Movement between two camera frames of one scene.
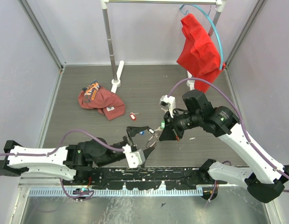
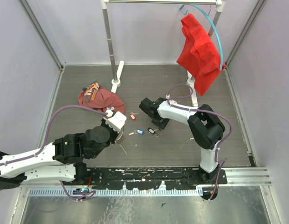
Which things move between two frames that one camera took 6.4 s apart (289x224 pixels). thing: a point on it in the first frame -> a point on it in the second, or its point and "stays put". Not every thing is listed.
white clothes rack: (115, 81) stays put
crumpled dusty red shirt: (107, 102) stays put
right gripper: (170, 132) -> (161, 125)
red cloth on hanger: (199, 54) stays put
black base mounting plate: (141, 178) stays put
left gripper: (133, 131) -> (107, 124)
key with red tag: (133, 116) stays put
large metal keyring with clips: (150, 138) -> (121, 138)
